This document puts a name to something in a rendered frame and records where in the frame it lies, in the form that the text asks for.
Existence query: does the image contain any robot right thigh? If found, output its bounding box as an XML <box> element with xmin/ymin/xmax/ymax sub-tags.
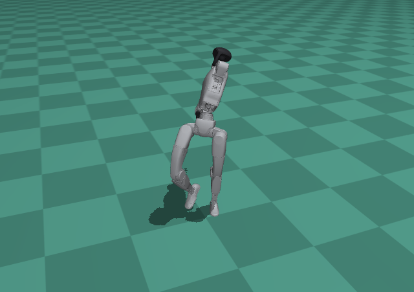
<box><xmin>170</xmin><ymin>123</ymin><xmax>195</xmax><ymax>181</ymax></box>

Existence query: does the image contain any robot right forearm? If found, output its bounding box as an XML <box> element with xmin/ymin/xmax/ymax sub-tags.
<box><xmin>195</xmin><ymin>99</ymin><xmax>201</xmax><ymax>113</ymax></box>

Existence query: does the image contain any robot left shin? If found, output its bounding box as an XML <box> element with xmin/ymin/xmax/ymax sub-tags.
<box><xmin>211</xmin><ymin>175</ymin><xmax>222</xmax><ymax>204</ymax></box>

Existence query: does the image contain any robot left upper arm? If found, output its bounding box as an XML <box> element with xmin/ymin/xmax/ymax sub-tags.
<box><xmin>212</xmin><ymin>60</ymin><xmax>229</xmax><ymax>76</ymax></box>

